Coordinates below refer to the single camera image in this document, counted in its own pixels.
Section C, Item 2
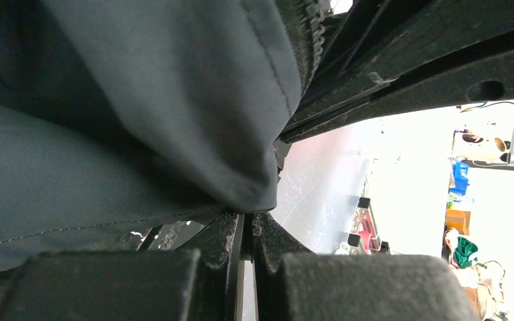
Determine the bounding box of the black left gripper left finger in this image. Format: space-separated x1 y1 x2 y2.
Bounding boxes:
0 214 245 320

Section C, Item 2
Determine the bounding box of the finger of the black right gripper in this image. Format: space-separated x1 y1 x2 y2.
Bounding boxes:
280 31 514 143
302 1 514 106

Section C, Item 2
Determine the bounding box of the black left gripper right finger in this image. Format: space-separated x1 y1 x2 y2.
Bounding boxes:
250 213 477 320

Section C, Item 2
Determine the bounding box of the grey and black jacket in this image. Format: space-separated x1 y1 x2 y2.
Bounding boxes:
0 1 323 272

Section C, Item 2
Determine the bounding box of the green cloth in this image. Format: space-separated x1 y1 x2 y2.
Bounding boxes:
452 236 479 269

